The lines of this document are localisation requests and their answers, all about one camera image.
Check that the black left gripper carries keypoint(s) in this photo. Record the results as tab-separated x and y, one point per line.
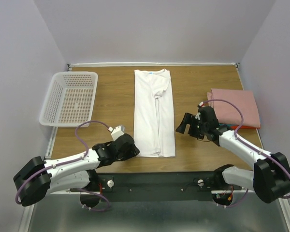
129	147

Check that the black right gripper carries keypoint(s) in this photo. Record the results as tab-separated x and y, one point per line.
193	128

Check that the white t shirt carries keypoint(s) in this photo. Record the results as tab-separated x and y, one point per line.
154	114

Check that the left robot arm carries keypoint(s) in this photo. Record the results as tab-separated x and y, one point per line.
38	177

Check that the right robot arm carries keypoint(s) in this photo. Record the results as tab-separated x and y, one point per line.
269	176

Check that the teal folded t shirt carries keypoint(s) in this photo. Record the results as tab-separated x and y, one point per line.
225	124

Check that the pink folded t shirt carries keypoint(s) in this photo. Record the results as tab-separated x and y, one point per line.
232	105

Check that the red folded t shirt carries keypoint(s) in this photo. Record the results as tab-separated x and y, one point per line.
242	127

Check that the white plastic basket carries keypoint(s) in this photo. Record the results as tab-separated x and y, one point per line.
70	99

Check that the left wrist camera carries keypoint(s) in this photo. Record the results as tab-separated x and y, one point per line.
116	132

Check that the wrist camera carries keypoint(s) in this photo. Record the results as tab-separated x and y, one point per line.
200	106
116	132

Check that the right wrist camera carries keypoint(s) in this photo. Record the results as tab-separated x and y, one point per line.
200	106

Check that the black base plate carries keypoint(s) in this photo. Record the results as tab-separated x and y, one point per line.
168	186

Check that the aluminium frame rail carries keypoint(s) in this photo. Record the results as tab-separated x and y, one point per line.
62	212

